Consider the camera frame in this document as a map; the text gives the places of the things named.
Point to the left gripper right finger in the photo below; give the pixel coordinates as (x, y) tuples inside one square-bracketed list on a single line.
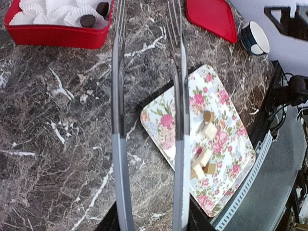
[(196, 224)]

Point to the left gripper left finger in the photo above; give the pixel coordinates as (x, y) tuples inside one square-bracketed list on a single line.
[(110, 221)]

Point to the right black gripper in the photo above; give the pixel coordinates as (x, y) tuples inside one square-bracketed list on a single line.
[(295, 27)]

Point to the dark round chocolate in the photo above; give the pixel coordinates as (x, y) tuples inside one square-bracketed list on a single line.
[(88, 21)]

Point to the dark square chocolate bottom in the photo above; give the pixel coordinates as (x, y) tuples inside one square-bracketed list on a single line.
[(102, 8)]

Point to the caramel chocolate left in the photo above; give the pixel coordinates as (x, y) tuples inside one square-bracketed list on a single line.
[(193, 174)]

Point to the caramel chocolate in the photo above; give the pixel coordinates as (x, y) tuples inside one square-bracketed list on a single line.
[(210, 169), (208, 117), (193, 174)]

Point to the white chocolate left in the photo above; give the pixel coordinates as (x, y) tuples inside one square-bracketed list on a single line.
[(198, 170)]

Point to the caramel chocolate lower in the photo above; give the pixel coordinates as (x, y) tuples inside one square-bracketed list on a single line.
[(210, 169)]

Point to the white chocolate bar middle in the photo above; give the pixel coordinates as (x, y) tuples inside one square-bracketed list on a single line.
[(204, 157)]

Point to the white chocolate cube upper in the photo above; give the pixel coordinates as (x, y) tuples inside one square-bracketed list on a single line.
[(209, 131)]

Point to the caramel chocolate upper right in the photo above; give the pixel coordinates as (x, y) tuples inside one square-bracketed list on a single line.
[(208, 117)]

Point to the white and dark bowl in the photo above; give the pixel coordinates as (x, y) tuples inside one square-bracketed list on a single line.
[(254, 39)]

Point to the red box lid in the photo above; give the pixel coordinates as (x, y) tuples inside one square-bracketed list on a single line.
[(214, 16)]

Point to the floral rectangular tray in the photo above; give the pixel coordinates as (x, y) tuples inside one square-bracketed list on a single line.
[(232, 150)]

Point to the white slotted cable duct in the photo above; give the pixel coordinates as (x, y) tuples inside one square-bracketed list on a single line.
[(222, 220)]

